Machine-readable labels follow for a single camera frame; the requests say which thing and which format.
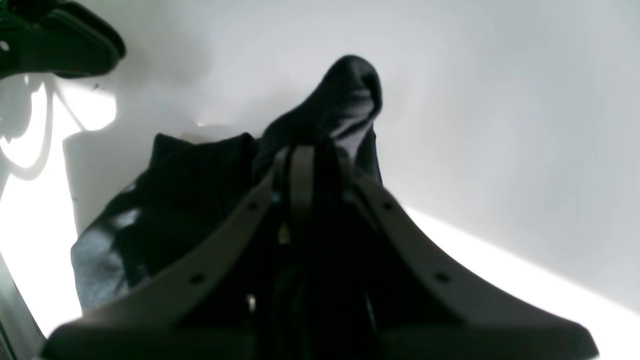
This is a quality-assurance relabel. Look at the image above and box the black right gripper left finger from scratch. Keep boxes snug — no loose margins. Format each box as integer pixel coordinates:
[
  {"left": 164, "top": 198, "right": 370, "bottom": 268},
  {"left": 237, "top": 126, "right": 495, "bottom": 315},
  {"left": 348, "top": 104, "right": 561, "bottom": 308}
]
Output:
[{"left": 42, "top": 146, "right": 314, "bottom": 360}]

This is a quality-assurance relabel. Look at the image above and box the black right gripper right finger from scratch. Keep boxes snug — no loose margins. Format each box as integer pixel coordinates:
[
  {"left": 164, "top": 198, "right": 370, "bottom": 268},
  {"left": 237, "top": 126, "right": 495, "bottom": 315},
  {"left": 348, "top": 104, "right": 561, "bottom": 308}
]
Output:
[{"left": 337, "top": 150, "right": 599, "bottom": 360}]

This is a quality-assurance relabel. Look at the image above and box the black printed t-shirt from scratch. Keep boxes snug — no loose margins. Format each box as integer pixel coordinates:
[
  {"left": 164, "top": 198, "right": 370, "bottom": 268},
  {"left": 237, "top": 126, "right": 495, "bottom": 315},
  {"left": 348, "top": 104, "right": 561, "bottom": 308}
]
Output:
[{"left": 71, "top": 55, "right": 382, "bottom": 312}]

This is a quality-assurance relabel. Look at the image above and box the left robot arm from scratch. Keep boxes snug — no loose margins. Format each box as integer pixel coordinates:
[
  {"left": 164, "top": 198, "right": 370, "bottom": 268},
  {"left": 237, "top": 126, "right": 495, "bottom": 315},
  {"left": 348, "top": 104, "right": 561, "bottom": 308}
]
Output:
[{"left": 0, "top": 0, "right": 127, "bottom": 79}]

